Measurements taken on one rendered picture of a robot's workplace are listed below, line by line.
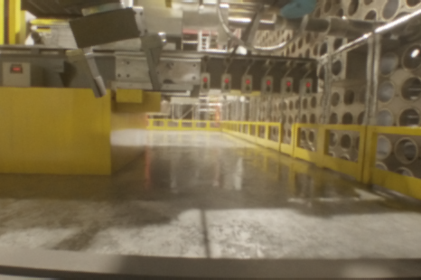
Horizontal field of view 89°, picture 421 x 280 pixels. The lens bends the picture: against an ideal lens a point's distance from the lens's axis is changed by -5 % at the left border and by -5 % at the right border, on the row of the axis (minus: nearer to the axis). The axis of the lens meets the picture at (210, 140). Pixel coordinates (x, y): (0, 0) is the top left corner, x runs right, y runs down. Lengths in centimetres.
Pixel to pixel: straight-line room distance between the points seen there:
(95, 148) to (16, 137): 54
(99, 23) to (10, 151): 161
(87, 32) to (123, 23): 8
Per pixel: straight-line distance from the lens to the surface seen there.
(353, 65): 293
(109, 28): 48
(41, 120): 187
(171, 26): 205
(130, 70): 204
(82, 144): 174
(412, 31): 275
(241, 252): 76
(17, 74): 228
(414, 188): 159
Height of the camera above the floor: 39
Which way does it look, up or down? 5 degrees down
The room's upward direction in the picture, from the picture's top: 2 degrees clockwise
